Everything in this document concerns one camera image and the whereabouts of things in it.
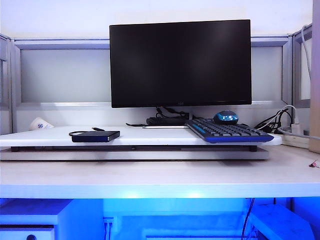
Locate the small pink scrap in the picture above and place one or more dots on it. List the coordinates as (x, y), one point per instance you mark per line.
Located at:
(314, 163)

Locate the white box under desk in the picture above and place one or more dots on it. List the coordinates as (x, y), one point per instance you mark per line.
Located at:
(280, 222)

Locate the white cabinet under desk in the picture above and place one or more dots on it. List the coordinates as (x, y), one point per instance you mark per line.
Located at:
(37, 217)

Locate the blue and black mouse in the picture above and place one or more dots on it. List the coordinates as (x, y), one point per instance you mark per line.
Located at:
(225, 117)

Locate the beige wooden post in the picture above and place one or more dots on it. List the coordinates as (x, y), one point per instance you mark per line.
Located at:
(315, 87)

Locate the black and blue keyboard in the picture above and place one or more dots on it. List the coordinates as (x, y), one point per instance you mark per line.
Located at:
(225, 131)

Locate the white power strip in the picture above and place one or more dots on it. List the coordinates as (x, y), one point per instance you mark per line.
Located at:
(295, 140)

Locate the white plug charger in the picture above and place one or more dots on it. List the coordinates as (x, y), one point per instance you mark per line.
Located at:
(297, 127)

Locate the black computer monitor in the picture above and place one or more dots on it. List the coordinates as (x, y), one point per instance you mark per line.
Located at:
(180, 62)

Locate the white paper cup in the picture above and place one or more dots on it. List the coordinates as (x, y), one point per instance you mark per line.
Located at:
(41, 124)

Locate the silver framed side partition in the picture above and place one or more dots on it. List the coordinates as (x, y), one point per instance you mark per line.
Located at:
(6, 80)
(301, 75)

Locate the black portable hard drive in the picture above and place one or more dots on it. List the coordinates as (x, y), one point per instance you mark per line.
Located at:
(95, 137)

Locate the white base board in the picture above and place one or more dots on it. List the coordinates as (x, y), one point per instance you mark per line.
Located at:
(125, 155)

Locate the white raised desk board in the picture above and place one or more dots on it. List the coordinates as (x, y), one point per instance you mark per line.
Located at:
(150, 136)

